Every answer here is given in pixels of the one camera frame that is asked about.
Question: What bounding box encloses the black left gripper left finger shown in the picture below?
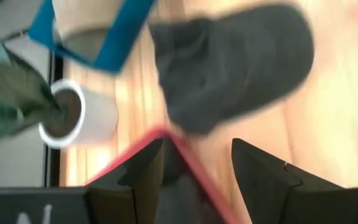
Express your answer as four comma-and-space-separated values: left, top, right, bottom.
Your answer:
85, 138, 165, 224

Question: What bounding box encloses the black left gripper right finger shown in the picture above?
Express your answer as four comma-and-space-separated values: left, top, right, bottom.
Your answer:
231, 138, 358, 224

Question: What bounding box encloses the red plastic tray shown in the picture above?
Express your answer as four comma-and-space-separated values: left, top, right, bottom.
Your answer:
87, 125, 242, 224

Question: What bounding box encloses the white plant pot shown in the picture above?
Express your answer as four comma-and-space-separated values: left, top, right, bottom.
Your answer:
38, 78, 119, 150

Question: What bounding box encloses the black baseball cap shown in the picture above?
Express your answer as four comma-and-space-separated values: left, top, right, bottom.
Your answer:
149, 2, 316, 135

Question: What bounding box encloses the blue plastic tray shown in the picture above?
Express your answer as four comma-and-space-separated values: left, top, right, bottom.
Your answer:
28, 0, 155, 75

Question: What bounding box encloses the green succulent plant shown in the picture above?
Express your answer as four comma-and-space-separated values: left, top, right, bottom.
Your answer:
0, 17, 62, 141

